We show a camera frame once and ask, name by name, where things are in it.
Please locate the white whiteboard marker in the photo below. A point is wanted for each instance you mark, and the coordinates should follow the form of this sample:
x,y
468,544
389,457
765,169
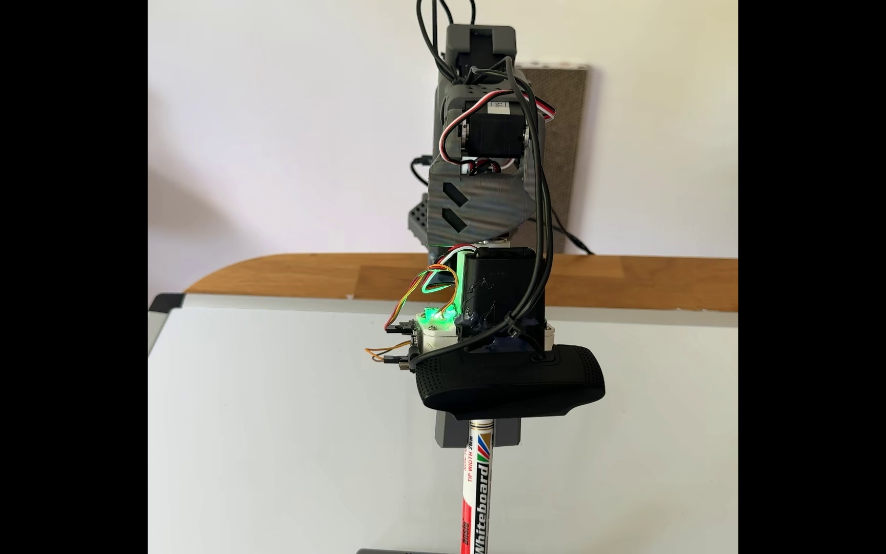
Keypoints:
x,y
477,492

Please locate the purple circuit board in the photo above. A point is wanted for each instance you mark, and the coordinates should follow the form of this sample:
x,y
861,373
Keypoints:
x,y
411,340

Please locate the grey Da Pinchi pen holder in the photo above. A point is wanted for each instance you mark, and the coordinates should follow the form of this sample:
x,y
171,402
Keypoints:
x,y
404,551

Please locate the brown cardboard scratch board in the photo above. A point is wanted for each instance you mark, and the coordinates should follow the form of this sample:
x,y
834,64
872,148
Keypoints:
x,y
566,154

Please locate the whiteboard with silver frame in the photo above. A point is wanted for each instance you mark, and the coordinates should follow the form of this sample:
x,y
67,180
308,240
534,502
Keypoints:
x,y
258,446

